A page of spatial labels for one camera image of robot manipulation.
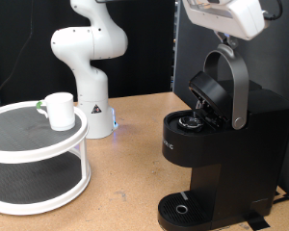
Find black tape strip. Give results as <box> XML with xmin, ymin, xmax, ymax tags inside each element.
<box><xmin>273</xmin><ymin>192</ymin><xmax>289</xmax><ymax>206</ymax></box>
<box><xmin>245</xmin><ymin>210</ymin><xmax>272</xmax><ymax>231</ymax></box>

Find thin black hanging cable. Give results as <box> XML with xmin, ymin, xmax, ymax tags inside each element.
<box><xmin>0</xmin><ymin>0</ymin><xmax>36</xmax><ymax>109</ymax></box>

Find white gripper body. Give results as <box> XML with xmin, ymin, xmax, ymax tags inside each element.
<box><xmin>182</xmin><ymin>0</ymin><xmax>270</xmax><ymax>41</ymax></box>

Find black Keurig drip tray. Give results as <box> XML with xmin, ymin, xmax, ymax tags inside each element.
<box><xmin>157</xmin><ymin>191</ymin><xmax>214</xmax><ymax>231</ymax></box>

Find white plastic mug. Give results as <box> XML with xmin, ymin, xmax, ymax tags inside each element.
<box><xmin>36</xmin><ymin>91</ymin><xmax>77</xmax><ymax>132</ymax></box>

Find white two-tier turntable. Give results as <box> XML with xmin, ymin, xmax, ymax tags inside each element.
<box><xmin>0</xmin><ymin>100</ymin><xmax>92</xmax><ymax>216</ymax></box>

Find black Keurig coffee machine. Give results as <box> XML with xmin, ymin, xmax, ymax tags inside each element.
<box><xmin>157</xmin><ymin>70</ymin><xmax>289</xmax><ymax>231</ymax></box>

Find silver Keurig lid handle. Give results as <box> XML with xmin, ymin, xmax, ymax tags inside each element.
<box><xmin>202</xmin><ymin>43</ymin><xmax>250</xmax><ymax>131</ymax></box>

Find black reusable coffee pod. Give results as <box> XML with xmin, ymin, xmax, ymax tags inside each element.
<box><xmin>177</xmin><ymin>115</ymin><xmax>205</xmax><ymax>132</ymax></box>

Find metallic gripper finger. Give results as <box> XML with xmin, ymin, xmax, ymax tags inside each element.
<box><xmin>225</xmin><ymin>34</ymin><xmax>240</xmax><ymax>50</ymax></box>

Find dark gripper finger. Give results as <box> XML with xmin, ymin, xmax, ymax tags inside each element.
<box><xmin>214</xmin><ymin>30</ymin><xmax>227</xmax><ymax>44</ymax></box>

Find grey metal frame post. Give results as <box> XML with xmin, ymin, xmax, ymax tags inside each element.
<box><xmin>171</xmin><ymin>0</ymin><xmax>181</xmax><ymax>92</ymax></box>

